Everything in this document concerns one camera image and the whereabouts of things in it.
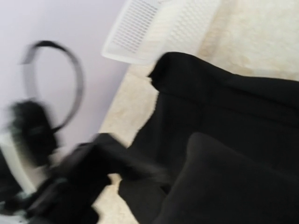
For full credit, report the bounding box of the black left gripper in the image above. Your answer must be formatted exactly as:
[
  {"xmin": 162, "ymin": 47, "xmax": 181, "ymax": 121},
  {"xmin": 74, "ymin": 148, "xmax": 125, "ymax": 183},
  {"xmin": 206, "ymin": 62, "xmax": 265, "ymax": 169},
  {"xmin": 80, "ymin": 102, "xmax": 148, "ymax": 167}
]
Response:
[{"xmin": 24, "ymin": 133, "xmax": 171, "ymax": 224}]

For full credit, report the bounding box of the black long sleeve shirt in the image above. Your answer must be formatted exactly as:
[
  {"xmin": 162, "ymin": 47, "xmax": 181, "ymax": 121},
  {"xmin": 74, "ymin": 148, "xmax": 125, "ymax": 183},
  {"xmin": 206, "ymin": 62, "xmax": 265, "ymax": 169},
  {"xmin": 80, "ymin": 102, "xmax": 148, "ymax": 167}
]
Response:
[{"xmin": 118, "ymin": 52, "xmax": 299, "ymax": 224}]

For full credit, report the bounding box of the white perforated plastic basket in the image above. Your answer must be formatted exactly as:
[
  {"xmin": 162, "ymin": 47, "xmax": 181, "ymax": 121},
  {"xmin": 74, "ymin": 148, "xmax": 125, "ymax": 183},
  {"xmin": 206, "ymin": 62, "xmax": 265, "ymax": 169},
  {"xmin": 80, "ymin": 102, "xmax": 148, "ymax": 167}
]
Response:
[{"xmin": 102, "ymin": 0, "xmax": 222, "ymax": 64}]

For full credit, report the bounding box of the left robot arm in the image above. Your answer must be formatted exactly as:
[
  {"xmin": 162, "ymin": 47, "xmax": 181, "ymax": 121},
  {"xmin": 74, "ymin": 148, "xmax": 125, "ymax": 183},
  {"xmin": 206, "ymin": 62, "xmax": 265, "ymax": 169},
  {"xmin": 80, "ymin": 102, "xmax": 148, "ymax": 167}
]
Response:
[{"xmin": 0, "ymin": 41, "xmax": 169, "ymax": 224}]

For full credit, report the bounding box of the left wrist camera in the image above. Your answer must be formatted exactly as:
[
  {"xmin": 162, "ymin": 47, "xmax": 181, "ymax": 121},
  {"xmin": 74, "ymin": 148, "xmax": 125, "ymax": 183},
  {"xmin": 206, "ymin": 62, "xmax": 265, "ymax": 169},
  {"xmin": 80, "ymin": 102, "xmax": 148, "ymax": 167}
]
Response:
[{"xmin": 3, "ymin": 100, "xmax": 58, "ymax": 167}]

